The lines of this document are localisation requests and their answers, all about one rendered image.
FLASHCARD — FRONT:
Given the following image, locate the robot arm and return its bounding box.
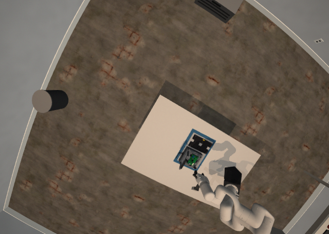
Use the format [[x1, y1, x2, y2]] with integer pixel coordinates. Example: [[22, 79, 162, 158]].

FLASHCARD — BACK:
[[191, 181, 275, 234]]

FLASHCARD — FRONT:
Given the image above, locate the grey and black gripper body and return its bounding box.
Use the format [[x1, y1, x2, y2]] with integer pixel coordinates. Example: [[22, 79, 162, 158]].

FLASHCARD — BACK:
[[195, 173, 210, 185]]

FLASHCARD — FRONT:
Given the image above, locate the green circuit board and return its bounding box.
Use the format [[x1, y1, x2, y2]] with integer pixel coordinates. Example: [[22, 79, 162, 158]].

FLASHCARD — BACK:
[[188, 155, 198, 166]]

